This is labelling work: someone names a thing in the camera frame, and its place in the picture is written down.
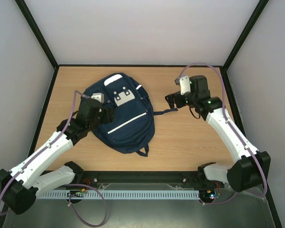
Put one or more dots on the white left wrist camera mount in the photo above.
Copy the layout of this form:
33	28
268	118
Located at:
99	97

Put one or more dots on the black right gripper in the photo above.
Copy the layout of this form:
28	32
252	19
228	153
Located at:
177	100

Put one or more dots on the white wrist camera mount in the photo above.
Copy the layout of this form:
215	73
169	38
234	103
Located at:
99	97
184	83

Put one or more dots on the black aluminium frame rail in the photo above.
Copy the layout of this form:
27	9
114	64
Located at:
186	179

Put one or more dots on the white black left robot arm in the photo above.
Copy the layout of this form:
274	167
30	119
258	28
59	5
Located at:
21	185

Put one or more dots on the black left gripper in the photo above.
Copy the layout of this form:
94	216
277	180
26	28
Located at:
109	115

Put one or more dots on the light blue slotted cable duct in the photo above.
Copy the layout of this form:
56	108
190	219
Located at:
124	194

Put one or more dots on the navy blue student backpack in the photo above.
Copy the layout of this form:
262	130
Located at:
133	125

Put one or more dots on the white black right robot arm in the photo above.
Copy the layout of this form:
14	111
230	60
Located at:
251	166

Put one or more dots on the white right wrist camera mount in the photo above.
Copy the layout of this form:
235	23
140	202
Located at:
184	83

